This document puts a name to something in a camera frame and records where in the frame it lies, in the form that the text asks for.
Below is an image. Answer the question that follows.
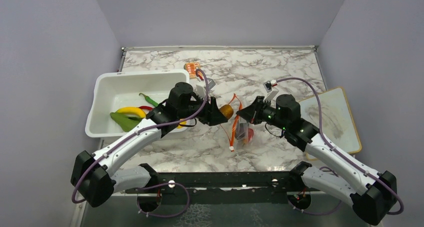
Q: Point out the red bell pepper toy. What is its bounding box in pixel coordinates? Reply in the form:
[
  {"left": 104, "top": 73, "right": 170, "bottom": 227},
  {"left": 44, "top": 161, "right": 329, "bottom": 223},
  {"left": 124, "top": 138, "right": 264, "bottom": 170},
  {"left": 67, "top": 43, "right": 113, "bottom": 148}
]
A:
[{"left": 243, "top": 128, "right": 254, "bottom": 144}]

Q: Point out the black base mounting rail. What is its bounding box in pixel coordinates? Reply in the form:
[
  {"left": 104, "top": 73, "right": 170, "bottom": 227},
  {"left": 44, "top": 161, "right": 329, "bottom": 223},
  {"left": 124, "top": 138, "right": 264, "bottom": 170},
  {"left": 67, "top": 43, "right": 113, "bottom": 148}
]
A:
[{"left": 124, "top": 161, "right": 311, "bottom": 208}]

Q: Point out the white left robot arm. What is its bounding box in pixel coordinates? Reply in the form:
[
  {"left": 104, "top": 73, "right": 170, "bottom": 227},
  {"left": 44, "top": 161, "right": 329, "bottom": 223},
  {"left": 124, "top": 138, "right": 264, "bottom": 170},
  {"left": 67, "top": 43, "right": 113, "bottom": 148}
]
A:
[{"left": 70, "top": 79, "right": 228, "bottom": 207}]

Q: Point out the brown kiwi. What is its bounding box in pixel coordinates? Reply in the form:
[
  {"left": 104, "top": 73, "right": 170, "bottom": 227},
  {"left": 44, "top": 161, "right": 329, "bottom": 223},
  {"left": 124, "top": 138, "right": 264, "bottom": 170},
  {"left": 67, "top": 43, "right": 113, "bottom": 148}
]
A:
[{"left": 219, "top": 104, "right": 234, "bottom": 120}]

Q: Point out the yellow mango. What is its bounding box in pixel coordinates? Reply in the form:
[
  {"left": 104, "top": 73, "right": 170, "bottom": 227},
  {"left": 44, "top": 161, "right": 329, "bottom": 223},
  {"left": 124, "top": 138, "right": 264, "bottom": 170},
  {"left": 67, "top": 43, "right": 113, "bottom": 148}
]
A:
[{"left": 176, "top": 121, "right": 187, "bottom": 129}]

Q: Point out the dark green avocado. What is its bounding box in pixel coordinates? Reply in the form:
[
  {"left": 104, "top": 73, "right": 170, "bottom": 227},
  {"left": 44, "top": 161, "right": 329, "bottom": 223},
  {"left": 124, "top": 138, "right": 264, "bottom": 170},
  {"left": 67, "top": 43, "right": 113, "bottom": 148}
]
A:
[{"left": 235, "top": 122, "right": 249, "bottom": 140}]

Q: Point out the green chili pepper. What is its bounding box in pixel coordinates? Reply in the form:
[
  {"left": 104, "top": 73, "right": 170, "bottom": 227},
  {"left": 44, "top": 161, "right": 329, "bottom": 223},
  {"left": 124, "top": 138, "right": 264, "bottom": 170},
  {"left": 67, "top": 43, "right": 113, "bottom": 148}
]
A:
[{"left": 139, "top": 93, "right": 158, "bottom": 107}]

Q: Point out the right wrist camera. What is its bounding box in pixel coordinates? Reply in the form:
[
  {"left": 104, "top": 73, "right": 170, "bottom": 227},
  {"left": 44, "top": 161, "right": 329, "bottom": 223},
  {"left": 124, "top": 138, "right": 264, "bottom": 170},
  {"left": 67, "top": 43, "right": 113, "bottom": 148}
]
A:
[{"left": 263, "top": 79, "right": 279, "bottom": 102}]

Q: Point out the white board yellow rim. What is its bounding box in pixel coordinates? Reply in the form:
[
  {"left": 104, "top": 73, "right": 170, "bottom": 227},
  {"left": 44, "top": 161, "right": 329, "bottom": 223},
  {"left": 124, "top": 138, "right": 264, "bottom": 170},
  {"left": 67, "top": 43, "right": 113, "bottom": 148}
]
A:
[{"left": 299, "top": 86, "right": 362, "bottom": 155}]

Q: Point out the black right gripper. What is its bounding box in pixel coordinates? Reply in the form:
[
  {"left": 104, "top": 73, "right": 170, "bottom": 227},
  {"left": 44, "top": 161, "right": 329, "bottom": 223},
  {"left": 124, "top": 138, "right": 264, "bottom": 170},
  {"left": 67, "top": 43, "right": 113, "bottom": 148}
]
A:
[{"left": 236, "top": 96, "right": 289, "bottom": 131}]

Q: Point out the white plastic bin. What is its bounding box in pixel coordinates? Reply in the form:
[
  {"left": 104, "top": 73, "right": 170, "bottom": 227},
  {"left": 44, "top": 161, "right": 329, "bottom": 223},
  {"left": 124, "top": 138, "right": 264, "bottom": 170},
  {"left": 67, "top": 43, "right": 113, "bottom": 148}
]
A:
[{"left": 85, "top": 69, "right": 190, "bottom": 139}]

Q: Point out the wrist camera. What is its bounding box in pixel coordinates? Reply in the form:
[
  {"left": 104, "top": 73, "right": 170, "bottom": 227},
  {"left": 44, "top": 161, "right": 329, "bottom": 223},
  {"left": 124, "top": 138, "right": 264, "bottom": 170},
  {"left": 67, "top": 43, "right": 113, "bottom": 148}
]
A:
[
  {"left": 195, "top": 78, "right": 216, "bottom": 99},
  {"left": 263, "top": 79, "right": 279, "bottom": 102}
]

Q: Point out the red chili pepper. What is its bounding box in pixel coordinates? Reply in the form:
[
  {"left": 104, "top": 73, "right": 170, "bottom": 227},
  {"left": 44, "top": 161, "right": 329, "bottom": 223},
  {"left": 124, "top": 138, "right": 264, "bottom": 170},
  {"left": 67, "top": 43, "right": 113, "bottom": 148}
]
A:
[{"left": 138, "top": 105, "right": 153, "bottom": 112}]

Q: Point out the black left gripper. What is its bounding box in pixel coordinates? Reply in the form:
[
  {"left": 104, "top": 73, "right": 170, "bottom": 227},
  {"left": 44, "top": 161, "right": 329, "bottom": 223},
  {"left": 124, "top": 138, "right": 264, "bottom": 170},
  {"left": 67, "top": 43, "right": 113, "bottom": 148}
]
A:
[{"left": 178, "top": 93, "right": 228, "bottom": 126}]

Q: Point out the yellow banana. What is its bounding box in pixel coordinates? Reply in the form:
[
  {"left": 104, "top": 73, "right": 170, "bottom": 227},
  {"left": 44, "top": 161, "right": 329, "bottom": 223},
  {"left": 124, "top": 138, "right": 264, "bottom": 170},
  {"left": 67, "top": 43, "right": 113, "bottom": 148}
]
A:
[{"left": 116, "top": 107, "right": 146, "bottom": 119}]

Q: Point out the green leaf vegetable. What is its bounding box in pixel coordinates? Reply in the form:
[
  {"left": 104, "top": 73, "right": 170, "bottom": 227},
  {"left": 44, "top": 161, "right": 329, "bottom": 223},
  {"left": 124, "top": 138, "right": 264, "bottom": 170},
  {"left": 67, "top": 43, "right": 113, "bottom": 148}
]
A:
[{"left": 109, "top": 112, "right": 142, "bottom": 132}]

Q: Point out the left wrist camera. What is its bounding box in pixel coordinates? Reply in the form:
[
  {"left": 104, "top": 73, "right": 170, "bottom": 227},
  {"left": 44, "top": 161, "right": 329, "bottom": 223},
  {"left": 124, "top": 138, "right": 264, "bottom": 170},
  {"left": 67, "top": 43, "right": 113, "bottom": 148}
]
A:
[{"left": 195, "top": 78, "right": 216, "bottom": 99}]

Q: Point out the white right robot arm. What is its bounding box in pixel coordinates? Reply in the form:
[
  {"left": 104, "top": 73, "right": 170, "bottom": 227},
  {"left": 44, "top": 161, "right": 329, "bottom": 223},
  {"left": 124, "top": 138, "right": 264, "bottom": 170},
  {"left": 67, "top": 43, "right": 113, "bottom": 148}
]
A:
[{"left": 237, "top": 94, "right": 397, "bottom": 226}]

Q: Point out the clear orange-zipper zip bag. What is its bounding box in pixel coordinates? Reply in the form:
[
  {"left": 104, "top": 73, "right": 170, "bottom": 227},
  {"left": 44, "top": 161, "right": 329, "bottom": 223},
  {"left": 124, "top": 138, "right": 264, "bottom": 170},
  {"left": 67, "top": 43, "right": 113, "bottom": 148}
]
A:
[{"left": 219, "top": 93, "right": 254, "bottom": 153}]

